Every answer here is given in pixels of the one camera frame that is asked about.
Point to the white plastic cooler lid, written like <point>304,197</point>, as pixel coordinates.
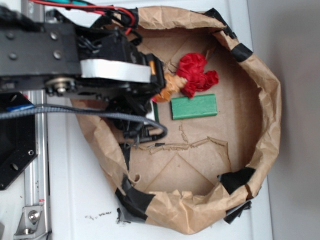
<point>83,205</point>

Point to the metal corner bracket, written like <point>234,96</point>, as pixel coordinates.
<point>32,223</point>

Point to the green rectangular block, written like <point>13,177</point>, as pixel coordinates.
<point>197,107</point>

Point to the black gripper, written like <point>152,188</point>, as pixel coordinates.
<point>115,71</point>

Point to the aluminium extrusion rail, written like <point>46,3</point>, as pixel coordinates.
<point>36,175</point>

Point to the orange spiral sea shell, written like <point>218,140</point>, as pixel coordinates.
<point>174,84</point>

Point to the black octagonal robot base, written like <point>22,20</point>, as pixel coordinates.
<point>18,147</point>

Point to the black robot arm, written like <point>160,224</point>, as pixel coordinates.
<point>44,56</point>

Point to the brown paper bag tray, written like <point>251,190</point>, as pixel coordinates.
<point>206,166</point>

